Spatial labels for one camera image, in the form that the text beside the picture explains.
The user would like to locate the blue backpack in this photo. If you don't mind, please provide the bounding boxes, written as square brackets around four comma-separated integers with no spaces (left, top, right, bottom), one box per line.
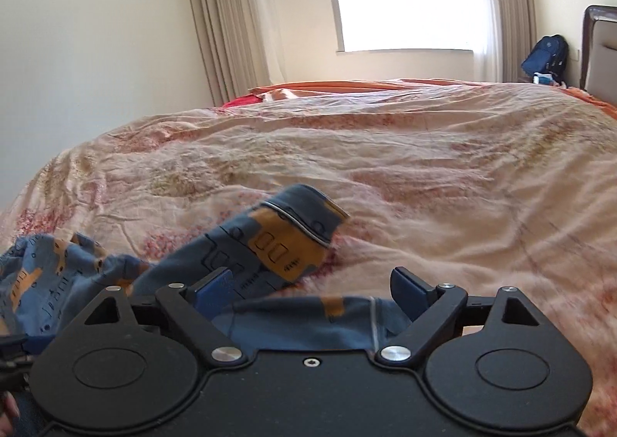
[521,35,570,81]

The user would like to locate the red cloth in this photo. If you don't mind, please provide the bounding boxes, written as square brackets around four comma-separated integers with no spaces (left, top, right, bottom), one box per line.
[219,95,265,107]

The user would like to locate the beige curtain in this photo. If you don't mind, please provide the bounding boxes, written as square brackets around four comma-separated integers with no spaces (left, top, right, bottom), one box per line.
[465,0,539,84]
[180,0,291,108]

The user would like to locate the brown padded headboard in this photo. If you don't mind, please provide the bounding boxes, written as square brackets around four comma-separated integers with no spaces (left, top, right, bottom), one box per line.
[578,5,617,106]

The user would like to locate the floral pink blanket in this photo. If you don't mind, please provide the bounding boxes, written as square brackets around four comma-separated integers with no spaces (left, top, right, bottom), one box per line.
[0,79,617,437]

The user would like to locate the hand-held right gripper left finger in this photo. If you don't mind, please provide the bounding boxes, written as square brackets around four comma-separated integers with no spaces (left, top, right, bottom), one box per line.
[84,267,244,367]

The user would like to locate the blue patterned pants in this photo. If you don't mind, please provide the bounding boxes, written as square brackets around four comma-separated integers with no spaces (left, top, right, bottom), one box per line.
[0,184,413,437]

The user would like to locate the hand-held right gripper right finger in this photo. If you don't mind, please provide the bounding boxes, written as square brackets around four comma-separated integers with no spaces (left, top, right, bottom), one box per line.
[375,266,544,367]

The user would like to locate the person's left hand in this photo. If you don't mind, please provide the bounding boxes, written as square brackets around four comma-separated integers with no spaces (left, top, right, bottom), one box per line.
[0,393,21,421]

